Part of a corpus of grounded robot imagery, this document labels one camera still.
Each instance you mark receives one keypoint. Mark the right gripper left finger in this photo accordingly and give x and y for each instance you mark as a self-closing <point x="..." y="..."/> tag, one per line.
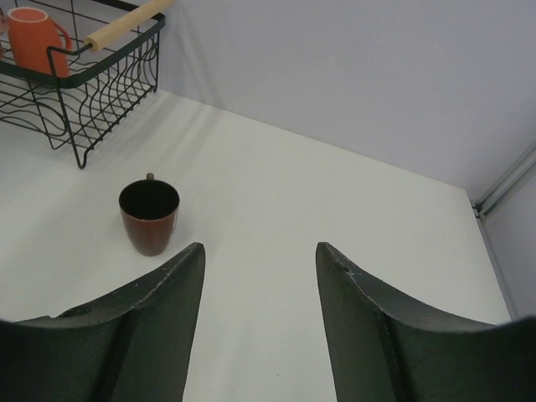
<point x="132" y="344"/>

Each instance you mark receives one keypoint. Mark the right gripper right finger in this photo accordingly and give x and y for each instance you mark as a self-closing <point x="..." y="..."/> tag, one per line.
<point x="385" y="345"/>

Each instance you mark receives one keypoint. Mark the orange mug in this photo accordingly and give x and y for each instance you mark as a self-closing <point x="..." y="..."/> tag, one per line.
<point x="30" y="32"/>

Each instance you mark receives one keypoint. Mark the dark brown mug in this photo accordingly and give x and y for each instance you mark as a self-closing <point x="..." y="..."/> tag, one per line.
<point x="149" y="209"/>

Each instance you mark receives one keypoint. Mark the black wire dish rack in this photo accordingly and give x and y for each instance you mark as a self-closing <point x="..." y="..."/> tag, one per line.
<point x="102" y="87"/>

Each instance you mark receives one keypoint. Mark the right aluminium frame post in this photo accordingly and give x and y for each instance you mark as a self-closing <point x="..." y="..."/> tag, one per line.
<point x="505" y="187"/>

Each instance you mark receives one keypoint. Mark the right wooden rack handle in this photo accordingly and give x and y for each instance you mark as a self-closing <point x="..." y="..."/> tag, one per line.
<point x="119" y="27"/>

